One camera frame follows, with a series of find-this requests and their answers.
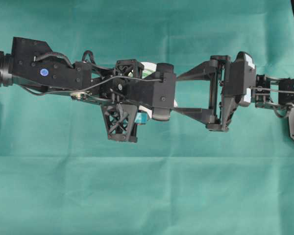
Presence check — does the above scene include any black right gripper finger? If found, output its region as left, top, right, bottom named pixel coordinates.
left=173, top=107, right=211, bottom=124
left=177, top=61, right=212, bottom=80

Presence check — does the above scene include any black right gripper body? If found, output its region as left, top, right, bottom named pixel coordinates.
left=206, top=55, right=240, bottom=132

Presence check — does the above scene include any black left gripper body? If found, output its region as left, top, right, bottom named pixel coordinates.
left=71, top=61, right=140, bottom=105

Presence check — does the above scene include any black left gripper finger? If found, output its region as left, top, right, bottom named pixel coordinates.
left=114, top=59, right=144, bottom=78
left=101, top=103, right=147, bottom=142

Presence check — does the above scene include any white duct tape roll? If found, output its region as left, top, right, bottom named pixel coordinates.
left=137, top=61, right=179, bottom=122

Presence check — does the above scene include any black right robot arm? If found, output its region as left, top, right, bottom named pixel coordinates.
left=174, top=51, right=294, bottom=141

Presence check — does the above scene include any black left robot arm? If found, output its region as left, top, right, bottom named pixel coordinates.
left=0, top=37, right=144, bottom=142

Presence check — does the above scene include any green table cloth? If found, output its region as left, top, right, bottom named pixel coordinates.
left=0, top=0, right=294, bottom=235

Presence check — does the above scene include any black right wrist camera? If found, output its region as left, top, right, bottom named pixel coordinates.
left=222, top=51, right=256, bottom=107

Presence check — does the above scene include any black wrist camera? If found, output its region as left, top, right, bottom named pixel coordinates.
left=222, top=51, right=256, bottom=107
left=124, top=63, right=177, bottom=122

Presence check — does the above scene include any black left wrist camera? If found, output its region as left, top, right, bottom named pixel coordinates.
left=124, top=63, right=177, bottom=122

